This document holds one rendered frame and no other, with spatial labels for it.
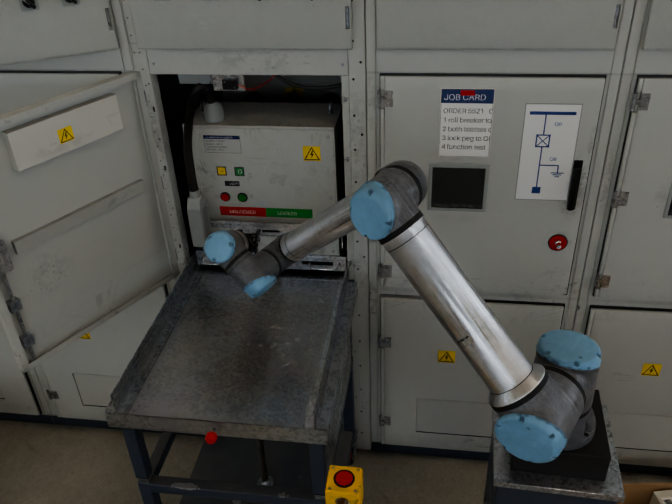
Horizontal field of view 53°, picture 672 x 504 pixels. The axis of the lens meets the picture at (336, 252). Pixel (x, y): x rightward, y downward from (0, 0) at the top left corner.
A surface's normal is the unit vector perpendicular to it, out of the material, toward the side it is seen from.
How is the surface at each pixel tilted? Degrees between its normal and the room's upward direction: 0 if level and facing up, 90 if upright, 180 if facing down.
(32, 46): 90
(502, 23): 90
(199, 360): 0
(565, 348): 4
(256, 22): 90
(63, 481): 0
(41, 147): 90
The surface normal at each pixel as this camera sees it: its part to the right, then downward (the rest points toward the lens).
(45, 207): 0.81, 0.29
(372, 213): -0.64, 0.37
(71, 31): 0.39, 0.48
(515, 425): -0.51, 0.55
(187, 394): -0.04, -0.84
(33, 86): -0.14, 0.54
